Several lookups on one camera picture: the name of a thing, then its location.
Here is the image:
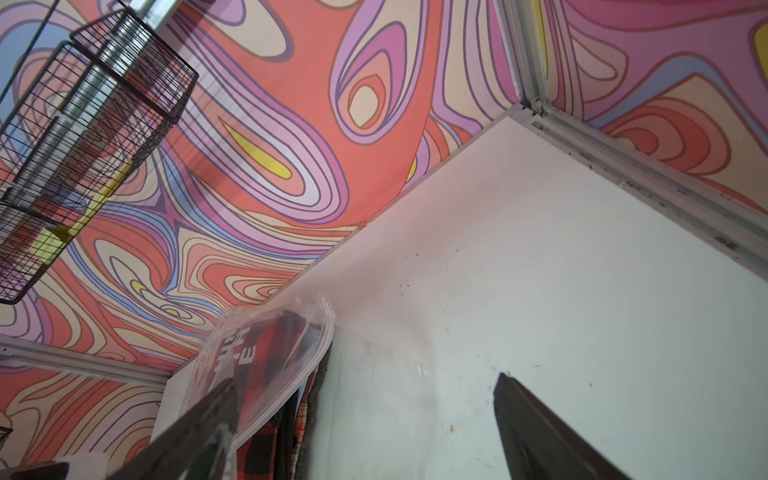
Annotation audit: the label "back black wire basket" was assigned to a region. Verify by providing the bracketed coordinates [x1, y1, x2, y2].
[1, 1, 198, 305]

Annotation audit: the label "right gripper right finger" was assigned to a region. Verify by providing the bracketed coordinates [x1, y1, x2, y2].
[493, 373, 627, 480]

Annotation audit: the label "red black plaid shirt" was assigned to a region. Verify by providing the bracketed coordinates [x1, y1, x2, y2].
[198, 309, 334, 479]

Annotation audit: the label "clear plastic vacuum bag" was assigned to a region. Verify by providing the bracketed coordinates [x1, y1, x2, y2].
[184, 297, 435, 479]

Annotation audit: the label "yellow sticky note pads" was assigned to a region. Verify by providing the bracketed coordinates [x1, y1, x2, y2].
[29, 162, 134, 264]

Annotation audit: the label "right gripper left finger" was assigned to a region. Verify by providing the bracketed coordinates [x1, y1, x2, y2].
[110, 378, 239, 480]

